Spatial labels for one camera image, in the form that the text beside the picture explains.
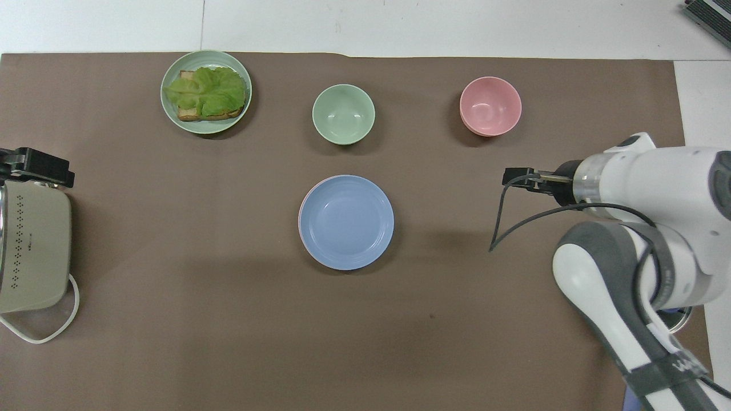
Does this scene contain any grey ribbed box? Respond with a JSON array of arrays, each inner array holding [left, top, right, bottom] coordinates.
[[682, 0, 731, 41]]

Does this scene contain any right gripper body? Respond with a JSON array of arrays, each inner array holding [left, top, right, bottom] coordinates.
[[536, 160, 582, 207]]

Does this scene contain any blue plate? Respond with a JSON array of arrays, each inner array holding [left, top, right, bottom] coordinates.
[[299, 175, 395, 271]]

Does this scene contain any green plate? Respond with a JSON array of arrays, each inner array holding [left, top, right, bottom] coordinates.
[[160, 50, 253, 135]]

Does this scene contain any black cable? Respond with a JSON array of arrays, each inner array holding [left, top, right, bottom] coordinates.
[[489, 173, 664, 320]]

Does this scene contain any beige appliance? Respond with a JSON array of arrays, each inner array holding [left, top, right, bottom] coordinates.
[[0, 179, 73, 314]]

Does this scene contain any pink bowl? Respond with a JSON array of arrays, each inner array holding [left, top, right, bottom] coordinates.
[[460, 76, 523, 138]]

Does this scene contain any toast slice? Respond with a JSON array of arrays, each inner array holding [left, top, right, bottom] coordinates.
[[177, 70, 246, 122]]

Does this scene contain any green lettuce leaf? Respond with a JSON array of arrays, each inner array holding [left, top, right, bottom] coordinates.
[[164, 66, 248, 118]]

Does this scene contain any white cable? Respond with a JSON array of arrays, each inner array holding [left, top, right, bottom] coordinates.
[[0, 273, 80, 344]]

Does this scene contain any green bowl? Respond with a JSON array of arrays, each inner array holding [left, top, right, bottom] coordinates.
[[312, 84, 376, 146]]

